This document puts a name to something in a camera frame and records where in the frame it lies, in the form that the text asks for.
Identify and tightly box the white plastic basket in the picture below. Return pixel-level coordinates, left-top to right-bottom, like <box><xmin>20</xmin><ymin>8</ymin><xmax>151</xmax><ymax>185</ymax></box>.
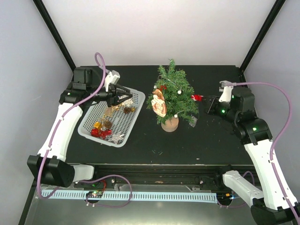
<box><xmin>77</xmin><ymin>88</ymin><xmax>145</xmax><ymax>148</ymax></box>

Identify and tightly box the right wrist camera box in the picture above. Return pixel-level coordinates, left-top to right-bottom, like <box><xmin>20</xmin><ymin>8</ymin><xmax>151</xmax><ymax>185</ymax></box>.
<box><xmin>218</xmin><ymin>81</ymin><xmax>236</xmax><ymax>103</ymax></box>

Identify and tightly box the red gift box ornament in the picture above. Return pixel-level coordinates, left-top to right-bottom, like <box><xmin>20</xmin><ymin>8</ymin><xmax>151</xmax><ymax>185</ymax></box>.
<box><xmin>90</xmin><ymin>128</ymin><xmax>100</xmax><ymax>137</ymax></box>

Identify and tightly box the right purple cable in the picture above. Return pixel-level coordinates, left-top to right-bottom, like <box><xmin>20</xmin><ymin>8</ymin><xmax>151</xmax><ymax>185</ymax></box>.
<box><xmin>217</xmin><ymin>82</ymin><xmax>300</xmax><ymax>223</ymax></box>

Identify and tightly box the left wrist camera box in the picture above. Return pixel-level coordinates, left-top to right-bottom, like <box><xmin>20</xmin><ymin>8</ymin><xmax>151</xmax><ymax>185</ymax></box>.
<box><xmin>105</xmin><ymin>70</ymin><xmax>120</xmax><ymax>92</ymax></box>

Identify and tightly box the small circuit board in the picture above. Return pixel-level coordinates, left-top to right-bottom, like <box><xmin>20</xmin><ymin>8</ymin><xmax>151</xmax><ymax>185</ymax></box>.
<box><xmin>86</xmin><ymin>191</ymin><xmax>103</xmax><ymax>198</ymax></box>

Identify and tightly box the silver star ornament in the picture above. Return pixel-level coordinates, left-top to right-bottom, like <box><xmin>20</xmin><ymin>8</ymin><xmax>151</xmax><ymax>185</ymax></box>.
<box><xmin>108</xmin><ymin>132</ymin><xmax>125</xmax><ymax>144</ymax></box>

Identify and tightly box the red bow ornament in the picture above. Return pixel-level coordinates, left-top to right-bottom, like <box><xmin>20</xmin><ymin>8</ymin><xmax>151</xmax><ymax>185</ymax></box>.
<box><xmin>98</xmin><ymin>129</ymin><xmax>112</xmax><ymax>140</ymax></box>

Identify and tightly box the red santa figure ornament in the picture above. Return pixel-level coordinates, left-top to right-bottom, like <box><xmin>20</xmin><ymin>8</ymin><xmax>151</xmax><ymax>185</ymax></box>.
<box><xmin>191</xmin><ymin>94</ymin><xmax>203</xmax><ymax>102</ymax></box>

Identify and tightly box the white wooden snowflake ornament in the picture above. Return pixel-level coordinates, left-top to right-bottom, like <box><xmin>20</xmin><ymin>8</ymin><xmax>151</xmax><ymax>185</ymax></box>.
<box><xmin>123</xmin><ymin>98</ymin><xmax>133</xmax><ymax>107</ymax></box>

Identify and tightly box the gold gift box ornament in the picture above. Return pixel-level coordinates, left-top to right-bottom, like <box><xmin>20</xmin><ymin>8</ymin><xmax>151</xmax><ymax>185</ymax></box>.
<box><xmin>93</xmin><ymin>121</ymin><xmax>102</xmax><ymax>130</ymax></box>

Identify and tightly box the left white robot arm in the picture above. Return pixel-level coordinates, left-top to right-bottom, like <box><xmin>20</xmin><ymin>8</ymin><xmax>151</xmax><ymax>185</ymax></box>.
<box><xmin>27</xmin><ymin>67</ymin><xmax>132</xmax><ymax>188</ymax></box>

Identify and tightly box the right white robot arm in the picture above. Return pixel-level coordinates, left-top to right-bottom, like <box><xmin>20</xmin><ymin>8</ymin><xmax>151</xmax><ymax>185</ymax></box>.
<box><xmin>202</xmin><ymin>86</ymin><xmax>300</xmax><ymax>225</ymax></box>

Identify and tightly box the wooden bauble ornament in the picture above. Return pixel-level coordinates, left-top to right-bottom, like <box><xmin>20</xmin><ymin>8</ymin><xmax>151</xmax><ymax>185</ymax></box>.
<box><xmin>151</xmin><ymin>89</ymin><xmax>167</xmax><ymax>118</ymax></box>

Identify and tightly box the white ball light string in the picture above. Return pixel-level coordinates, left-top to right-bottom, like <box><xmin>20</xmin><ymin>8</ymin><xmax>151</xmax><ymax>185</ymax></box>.
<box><xmin>152</xmin><ymin>76</ymin><xmax>198</xmax><ymax>128</ymax></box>

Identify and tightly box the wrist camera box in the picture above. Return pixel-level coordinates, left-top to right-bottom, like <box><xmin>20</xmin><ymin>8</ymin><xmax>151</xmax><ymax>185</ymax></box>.
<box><xmin>218</xmin><ymin>81</ymin><xmax>236</xmax><ymax>103</ymax></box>
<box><xmin>105</xmin><ymin>70</ymin><xmax>120</xmax><ymax>92</ymax></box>

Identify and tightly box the purple cable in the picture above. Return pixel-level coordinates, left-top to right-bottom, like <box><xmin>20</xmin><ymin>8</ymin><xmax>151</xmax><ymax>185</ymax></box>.
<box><xmin>36</xmin><ymin>52</ymin><xmax>132</xmax><ymax>208</ymax></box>
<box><xmin>217</xmin><ymin>82</ymin><xmax>300</xmax><ymax>223</ymax></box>

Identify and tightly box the red berry sprig ornament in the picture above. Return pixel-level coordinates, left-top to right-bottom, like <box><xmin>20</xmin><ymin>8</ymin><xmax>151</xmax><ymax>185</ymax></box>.
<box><xmin>159</xmin><ymin>85</ymin><xmax>166</xmax><ymax>91</ymax></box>

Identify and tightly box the light blue cable duct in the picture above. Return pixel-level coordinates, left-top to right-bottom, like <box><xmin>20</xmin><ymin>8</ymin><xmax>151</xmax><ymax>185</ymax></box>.
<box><xmin>50</xmin><ymin>189</ymin><xmax>218</xmax><ymax>203</ymax></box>

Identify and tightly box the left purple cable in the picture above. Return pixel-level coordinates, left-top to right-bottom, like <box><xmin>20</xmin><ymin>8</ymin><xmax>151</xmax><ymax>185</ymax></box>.
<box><xmin>36</xmin><ymin>52</ymin><xmax>132</xmax><ymax>208</ymax></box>

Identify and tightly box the small green christmas tree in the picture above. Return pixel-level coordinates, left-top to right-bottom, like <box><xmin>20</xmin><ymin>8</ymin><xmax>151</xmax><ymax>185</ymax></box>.
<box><xmin>146</xmin><ymin>59</ymin><xmax>199</xmax><ymax>133</ymax></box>

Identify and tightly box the brown pine cone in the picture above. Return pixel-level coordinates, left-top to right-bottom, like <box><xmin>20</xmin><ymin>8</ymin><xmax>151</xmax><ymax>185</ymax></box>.
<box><xmin>123</xmin><ymin>107</ymin><xmax>135</xmax><ymax>114</ymax></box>
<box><xmin>103</xmin><ymin>120</ymin><xmax>113</xmax><ymax>129</ymax></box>

